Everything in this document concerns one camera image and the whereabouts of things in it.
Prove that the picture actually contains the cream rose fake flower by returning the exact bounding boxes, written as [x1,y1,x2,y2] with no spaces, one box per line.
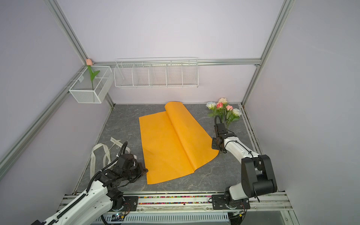
[218,97,228,105]

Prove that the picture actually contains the pink tulip fake flower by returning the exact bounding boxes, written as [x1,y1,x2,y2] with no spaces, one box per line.
[86,59,100,90]

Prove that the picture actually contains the white wire wall basket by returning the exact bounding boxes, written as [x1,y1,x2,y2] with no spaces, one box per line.
[114,57,199,88]

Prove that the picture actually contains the aluminium front rail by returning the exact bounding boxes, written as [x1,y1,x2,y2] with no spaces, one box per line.
[56,192,293,215]

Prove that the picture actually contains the orange wrapping paper sheet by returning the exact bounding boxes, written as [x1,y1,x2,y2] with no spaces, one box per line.
[139,102,219,185]

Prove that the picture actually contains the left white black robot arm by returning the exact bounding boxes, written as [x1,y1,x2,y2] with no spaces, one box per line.
[33,159,148,225]

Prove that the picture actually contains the dark pink rose fake flower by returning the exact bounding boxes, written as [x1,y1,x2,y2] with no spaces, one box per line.
[216,102,224,123]

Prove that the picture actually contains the white mesh corner basket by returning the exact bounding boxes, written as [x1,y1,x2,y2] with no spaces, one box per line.
[69,66,114,104]

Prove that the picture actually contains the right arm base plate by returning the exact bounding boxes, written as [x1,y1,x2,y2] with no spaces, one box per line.
[208,194,250,210]

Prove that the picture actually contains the white ribbon strip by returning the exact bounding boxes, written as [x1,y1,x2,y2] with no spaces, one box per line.
[90,137,131,178]

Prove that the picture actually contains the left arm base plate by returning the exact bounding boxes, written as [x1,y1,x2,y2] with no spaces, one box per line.
[112,196,139,212]

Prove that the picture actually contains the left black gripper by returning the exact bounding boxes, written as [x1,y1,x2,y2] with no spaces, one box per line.
[122,162,149,183]

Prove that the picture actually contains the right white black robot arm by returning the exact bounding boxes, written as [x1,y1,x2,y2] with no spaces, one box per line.
[212,136,278,210]

